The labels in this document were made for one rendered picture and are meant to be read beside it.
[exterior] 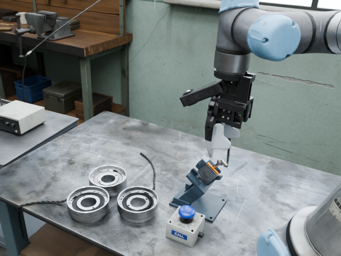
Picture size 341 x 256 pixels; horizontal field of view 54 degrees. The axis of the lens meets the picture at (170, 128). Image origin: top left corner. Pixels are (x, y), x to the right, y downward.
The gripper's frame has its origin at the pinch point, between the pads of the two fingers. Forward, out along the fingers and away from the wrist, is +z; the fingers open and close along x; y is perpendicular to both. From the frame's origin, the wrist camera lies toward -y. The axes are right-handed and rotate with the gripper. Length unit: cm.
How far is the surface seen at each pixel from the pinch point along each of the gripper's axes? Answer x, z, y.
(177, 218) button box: -13.1, 13.7, -1.9
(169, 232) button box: -15.7, 16.3, -2.5
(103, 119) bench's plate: 25, 18, -56
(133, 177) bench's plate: 0.0, 18.1, -23.8
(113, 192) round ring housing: -11.1, 16.1, -22.6
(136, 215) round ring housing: -16.3, 14.8, -11.5
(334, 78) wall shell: 150, 20, 17
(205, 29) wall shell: 146, 1, -68
